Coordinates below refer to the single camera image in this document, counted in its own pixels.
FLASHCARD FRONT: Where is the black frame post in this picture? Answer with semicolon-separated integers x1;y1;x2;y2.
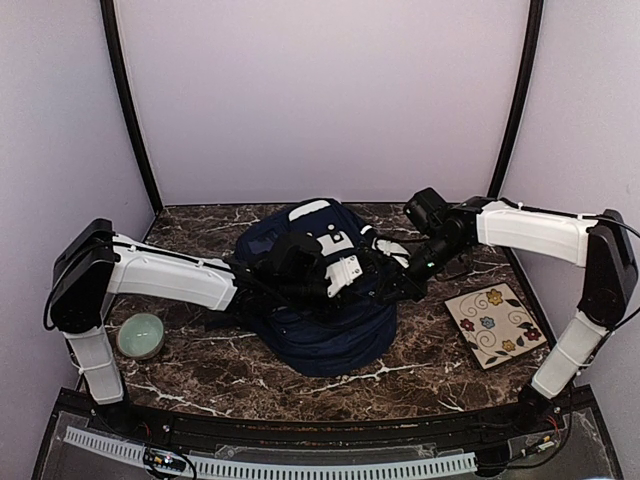
99;0;164;217
487;0;545;197

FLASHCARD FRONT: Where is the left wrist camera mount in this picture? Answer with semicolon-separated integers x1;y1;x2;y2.
325;255;363;298

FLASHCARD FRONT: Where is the navy blue backpack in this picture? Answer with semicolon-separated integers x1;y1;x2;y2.
233;199;400;377

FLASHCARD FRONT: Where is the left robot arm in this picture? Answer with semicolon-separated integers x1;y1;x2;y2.
43;218;356;436

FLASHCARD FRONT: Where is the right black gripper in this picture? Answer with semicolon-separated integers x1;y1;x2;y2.
377;233;467;304

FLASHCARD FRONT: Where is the right black frame post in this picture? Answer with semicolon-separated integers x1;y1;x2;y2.
487;0;545;197

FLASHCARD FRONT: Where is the small green circuit board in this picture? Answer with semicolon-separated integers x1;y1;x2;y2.
143;448;187;471

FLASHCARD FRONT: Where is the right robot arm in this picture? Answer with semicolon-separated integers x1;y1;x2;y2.
373;188;639;434

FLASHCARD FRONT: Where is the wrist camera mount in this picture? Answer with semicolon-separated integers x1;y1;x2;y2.
372;238;411;269
325;255;363;298

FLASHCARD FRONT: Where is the left black frame post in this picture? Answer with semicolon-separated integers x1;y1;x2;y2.
99;0;164;217

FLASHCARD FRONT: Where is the black front rail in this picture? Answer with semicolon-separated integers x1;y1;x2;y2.
130;403;522;449

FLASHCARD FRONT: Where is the floral square ceramic plate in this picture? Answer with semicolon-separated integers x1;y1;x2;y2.
444;283;547;370

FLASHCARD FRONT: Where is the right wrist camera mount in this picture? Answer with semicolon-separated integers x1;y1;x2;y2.
372;238;411;269

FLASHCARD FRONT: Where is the white slotted cable duct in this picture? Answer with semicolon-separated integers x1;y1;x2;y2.
63;427;478;479

